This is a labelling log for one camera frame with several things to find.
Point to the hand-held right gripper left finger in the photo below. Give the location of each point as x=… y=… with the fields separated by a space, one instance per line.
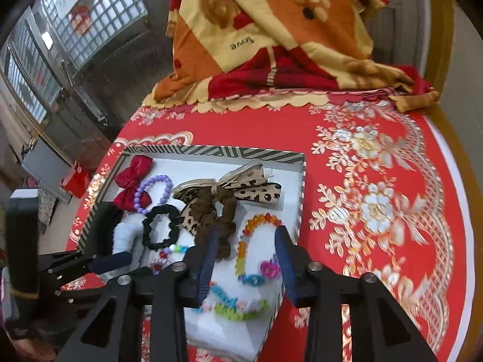
x=207 y=264

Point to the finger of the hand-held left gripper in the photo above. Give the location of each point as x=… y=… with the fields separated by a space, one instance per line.
x=111 y=262
x=86 y=282

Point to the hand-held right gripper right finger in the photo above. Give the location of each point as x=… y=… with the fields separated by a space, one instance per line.
x=286 y=267

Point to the dark red velvet bow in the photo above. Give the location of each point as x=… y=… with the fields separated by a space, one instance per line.
x=130 y=179

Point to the striped cardboard box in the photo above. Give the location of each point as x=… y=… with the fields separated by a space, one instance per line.
x=241 y=154

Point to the light blue fluffy scrunchie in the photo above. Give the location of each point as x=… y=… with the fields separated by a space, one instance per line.
x=122 y=237

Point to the black scrunchie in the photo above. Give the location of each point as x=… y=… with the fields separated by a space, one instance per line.
x=149 y=230

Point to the brown scrunchie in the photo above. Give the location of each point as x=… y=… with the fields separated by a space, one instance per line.
x=205 y=203

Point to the leopard print ribbon bow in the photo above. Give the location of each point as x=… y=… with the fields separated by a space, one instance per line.
x=260 y=192

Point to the grey board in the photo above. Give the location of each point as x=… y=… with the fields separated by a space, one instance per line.
x=45 y=169

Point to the red carton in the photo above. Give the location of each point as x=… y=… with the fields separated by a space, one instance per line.
x=75 y=183

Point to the red floral tablecloth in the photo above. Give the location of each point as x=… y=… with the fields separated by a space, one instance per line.
x=377 y=151

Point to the metal door with glass blocks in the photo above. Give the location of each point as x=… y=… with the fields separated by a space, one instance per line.
x=124 y=45

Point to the orange printed blanket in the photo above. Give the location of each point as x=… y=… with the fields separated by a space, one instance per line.
x=264 y=34

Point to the red round door sticker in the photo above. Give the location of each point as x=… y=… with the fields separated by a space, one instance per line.
x=81 y=19

